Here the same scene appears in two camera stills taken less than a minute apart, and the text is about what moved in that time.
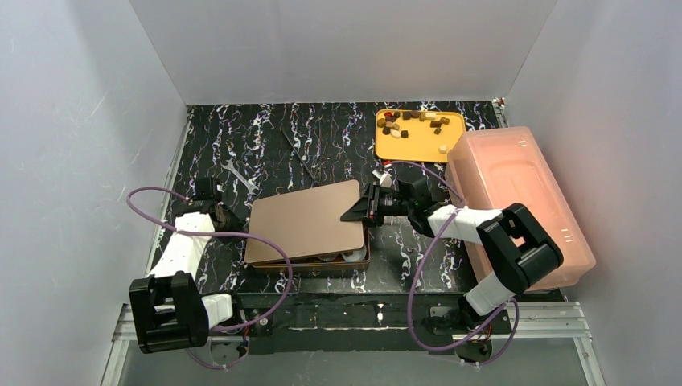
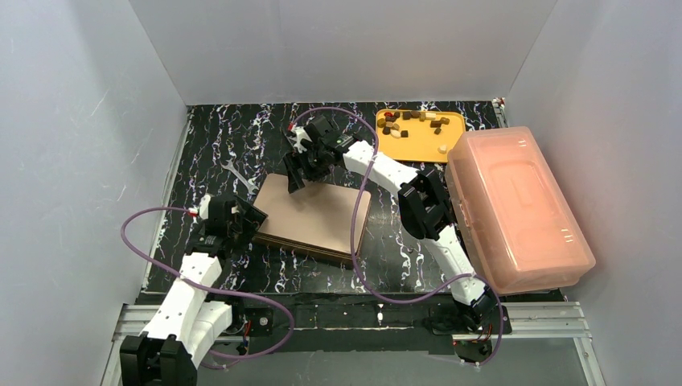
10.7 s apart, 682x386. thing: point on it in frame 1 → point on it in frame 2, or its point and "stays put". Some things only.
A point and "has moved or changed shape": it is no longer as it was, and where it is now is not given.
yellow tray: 417,135 stays put
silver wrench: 229,166 stays put
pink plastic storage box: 493,167 stays put
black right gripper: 374,203 → 306,162
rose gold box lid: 305,223 has moved or changed shape
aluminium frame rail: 555,322 stays put
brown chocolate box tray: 316,263 → 333,240
